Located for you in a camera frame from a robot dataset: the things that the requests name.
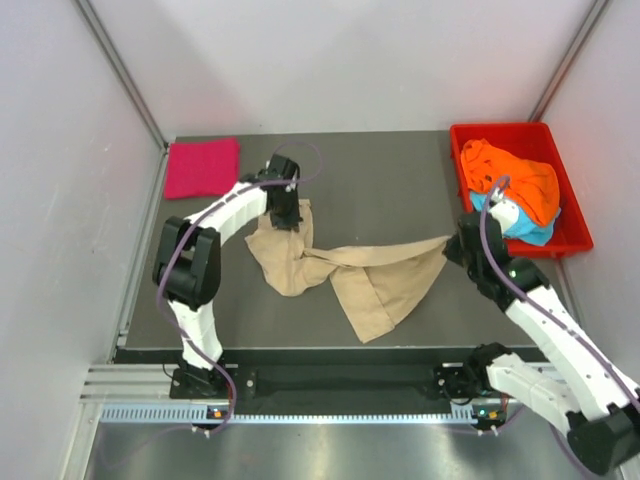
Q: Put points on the red plastic bin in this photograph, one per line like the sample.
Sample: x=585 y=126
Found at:
x=541 y=142

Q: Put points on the grey slotted cable duct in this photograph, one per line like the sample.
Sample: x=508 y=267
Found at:
x=203 y=414

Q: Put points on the orange t shirt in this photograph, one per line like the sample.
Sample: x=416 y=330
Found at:
x=532 y=185

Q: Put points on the folded pink t shirt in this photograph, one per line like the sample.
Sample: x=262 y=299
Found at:
x=202 y=169

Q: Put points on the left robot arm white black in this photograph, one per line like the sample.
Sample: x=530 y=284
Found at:
x=188 y=267

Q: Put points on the left aluminium frame post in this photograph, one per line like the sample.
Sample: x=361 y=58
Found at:
x=112 y=56

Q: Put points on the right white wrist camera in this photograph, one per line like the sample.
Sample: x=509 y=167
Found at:
x=507 y=214

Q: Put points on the right aluminium frame post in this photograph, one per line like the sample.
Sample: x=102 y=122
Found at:
x=594 y=14

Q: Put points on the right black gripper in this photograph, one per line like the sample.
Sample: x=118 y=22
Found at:
x=451 y=248

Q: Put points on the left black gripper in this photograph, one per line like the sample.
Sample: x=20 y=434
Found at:
x=288 y=221

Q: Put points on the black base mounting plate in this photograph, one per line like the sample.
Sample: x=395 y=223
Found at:
x=255 y=383

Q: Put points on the beige t shirt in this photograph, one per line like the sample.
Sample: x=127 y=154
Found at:
x=376 y=286

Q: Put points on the aluminium frame post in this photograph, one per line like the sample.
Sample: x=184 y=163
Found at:
x=594 y=14
x=112 y=56

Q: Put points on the blue t shirt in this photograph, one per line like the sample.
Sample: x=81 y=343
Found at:
x=534 y=234

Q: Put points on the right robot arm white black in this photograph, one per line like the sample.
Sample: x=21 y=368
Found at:
x=593 y=404

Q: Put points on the aluminium rail profile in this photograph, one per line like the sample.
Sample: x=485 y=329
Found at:
x=125 y=383

